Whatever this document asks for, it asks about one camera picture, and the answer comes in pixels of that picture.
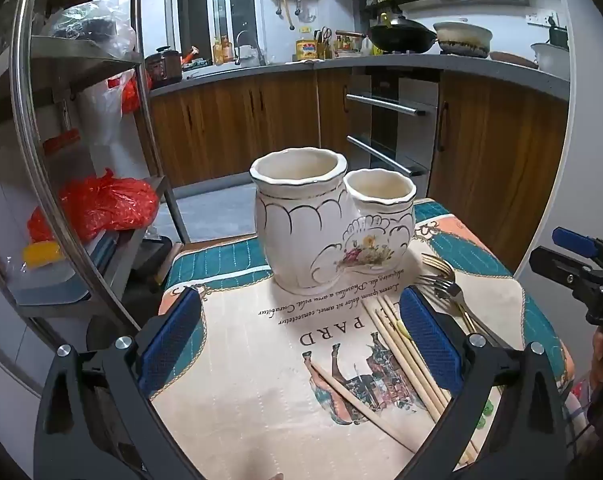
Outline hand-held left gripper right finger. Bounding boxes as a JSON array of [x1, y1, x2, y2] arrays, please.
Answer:
[[399, 285, 568, 480]]

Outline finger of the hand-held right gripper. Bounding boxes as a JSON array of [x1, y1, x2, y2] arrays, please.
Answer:
[[553, 226, 603, 273], [529, 246, 603, 307]]

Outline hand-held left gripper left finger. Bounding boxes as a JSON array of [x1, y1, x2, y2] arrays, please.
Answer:
[[34, 287, 203, 480]]

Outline wooden chopstick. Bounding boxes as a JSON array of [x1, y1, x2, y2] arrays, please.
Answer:
[[375, 299, 452, 408], [384, 299, 407, 336], [363, 304, 442, 423], [309, 362, 417, 454]]

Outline silver fork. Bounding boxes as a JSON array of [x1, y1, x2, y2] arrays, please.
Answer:
[[431, 279, 512, 350]]

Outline gold fork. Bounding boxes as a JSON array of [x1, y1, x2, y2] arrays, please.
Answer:
[[421, 254, 479, 335]]

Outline white ceramic double utensil holder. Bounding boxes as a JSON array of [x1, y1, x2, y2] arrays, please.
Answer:
[[250, 147, 418, 295]]

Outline person's right hand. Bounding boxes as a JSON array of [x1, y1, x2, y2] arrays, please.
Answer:
[[591, 329, 603, 378]]

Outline wooden kitchen cabinet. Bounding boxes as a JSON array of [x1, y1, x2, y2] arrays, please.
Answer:
[[149, 67, 569, 272]]

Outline crumpled red plastic bag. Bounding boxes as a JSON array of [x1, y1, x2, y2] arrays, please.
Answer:
[[29, 169, 160, 243]]

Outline yellow plastic object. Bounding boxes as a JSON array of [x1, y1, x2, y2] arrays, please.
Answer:
[[24, 241, 62, 267]]

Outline white enamel pot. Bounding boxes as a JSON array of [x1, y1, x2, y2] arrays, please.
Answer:
[[531, 42, 571, 81]]

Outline built-in oven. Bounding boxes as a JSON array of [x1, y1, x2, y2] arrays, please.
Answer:
[[344, 70, 439, 196]]

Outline white ceramic casserole pot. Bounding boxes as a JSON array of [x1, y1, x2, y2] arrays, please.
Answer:
[[433, 21, 493, 57]]

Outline white plastic bag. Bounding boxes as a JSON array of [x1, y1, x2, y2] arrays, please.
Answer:
[[76, 77, 125, 137]]

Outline hanging red plastic bag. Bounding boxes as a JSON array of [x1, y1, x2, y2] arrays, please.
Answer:
[[108, 67, 152, 116]]

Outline grey kitchen countertop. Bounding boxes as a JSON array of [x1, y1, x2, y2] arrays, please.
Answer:
[[149, 52, 571, 103]]

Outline dark red pressure cooker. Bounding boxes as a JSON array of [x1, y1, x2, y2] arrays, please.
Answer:
[[146, 46, 183, 90]]

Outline black wok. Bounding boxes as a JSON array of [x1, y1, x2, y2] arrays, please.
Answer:
[[335, 15, 437, 55]]

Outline metal shelf rack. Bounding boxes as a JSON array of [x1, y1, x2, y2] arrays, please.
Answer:
[[0, 0, 192, 321]]

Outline amber bottles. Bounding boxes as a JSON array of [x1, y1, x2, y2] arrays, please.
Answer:
[[212, 35, 234, 65]]

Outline metal faucet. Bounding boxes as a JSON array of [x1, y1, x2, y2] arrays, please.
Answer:
[[234, 30, 267, 67]]

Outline knife block with scissors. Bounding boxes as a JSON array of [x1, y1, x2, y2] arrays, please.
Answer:
[[314, 26, 335, 59]]

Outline clear plastic bag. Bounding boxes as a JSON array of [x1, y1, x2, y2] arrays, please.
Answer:
[[46, 0, 137, 58]]

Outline window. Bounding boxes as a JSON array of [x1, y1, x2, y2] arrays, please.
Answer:
[[174, 0, 260, 63]]

